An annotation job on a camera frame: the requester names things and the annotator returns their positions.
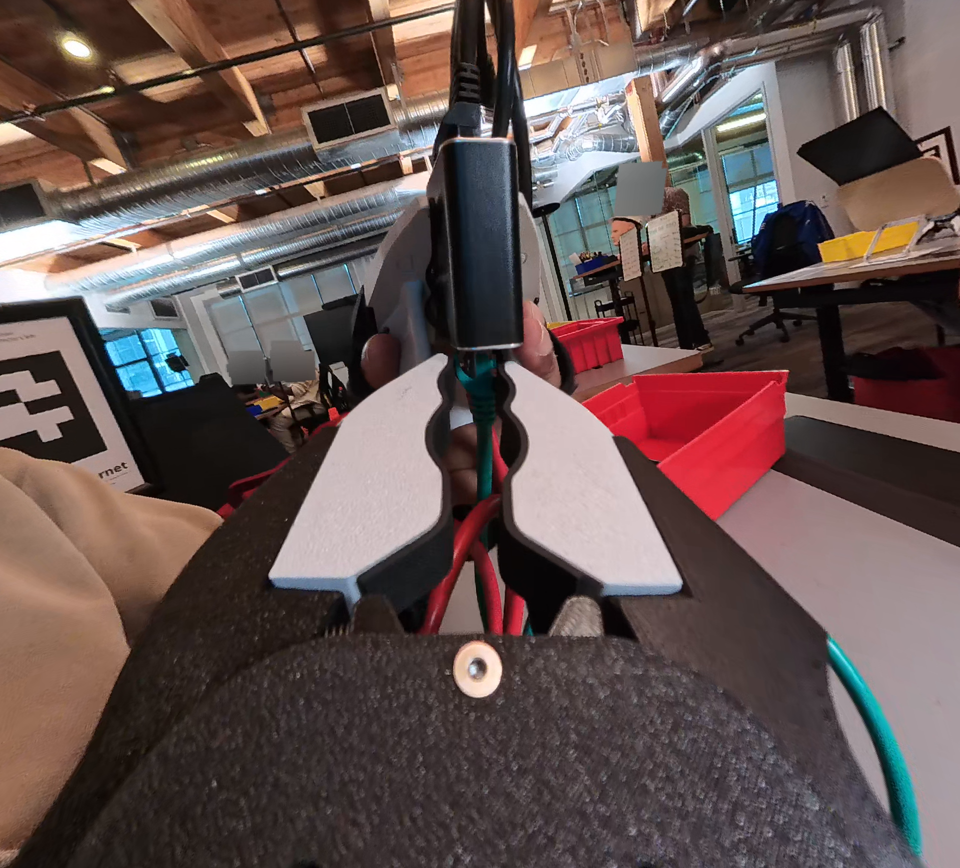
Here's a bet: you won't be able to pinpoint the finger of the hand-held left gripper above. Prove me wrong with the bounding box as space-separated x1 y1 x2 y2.
517 193 543 307
371 174 451 378

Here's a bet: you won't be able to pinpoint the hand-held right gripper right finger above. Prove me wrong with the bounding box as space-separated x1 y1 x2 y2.
498 358 685 598

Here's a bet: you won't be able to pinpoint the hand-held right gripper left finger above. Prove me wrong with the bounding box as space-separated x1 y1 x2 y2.
268 353 455 595

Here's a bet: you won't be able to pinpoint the black ethernet splitter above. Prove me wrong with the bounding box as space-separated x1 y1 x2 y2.
435 137 526 352

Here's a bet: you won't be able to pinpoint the green ethernet cable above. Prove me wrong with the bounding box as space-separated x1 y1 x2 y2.
452 349 925 860

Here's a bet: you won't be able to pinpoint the red ethernet cable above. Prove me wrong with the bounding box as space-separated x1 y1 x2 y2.
416 426 530 637

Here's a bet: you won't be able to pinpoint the red plastic bin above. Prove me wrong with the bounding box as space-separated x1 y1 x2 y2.
581 369 790 520

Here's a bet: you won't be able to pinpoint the black cable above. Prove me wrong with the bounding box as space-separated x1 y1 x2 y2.
447 0 537 211

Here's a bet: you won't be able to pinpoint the red parts bin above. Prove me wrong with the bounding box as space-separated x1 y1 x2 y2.
546 317 625 374

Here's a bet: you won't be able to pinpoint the black floor lamp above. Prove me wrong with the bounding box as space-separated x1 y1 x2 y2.
531 202 571 322

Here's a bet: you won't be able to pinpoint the black display screen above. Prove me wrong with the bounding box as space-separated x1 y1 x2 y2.
303 298 355 368

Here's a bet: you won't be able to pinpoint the red storage basket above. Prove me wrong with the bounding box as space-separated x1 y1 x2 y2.
216 407 348 518

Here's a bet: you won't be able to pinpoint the white board sign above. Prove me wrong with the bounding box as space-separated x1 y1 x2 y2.
618 212 684 282

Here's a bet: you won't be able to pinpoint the white ceiling vent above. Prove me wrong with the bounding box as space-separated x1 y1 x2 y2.
302 87 400 151

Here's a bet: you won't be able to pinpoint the wooden ceiling beam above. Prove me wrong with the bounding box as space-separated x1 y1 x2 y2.
626 77 669 168

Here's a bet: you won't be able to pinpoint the silver ceiling pipes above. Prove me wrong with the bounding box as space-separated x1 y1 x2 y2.
45 197 410 307

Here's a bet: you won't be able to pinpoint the black office chair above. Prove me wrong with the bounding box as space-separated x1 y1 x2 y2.
731 238 819 348

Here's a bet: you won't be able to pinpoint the blue backpack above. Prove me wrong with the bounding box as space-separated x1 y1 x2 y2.
752 201 835 277

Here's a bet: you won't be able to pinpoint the black white pattern poster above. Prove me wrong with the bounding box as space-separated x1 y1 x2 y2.
0 297 155 494

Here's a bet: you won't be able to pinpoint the small yellow bin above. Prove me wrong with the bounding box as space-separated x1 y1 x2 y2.
817 222 920 263

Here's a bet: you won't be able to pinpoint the person's beige hoodie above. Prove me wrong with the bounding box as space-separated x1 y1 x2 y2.
0 447 225 868

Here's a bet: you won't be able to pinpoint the red floor basket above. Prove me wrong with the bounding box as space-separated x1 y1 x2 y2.
851 347 960 423

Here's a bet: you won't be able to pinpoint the black monitor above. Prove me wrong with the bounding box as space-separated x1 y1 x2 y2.
796 107 924 187

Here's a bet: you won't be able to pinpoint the cardboard sheet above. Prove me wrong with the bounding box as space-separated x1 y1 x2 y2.
836 156 960 232

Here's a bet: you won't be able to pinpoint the silver air duct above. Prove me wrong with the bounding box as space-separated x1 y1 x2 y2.
45 96 451 224

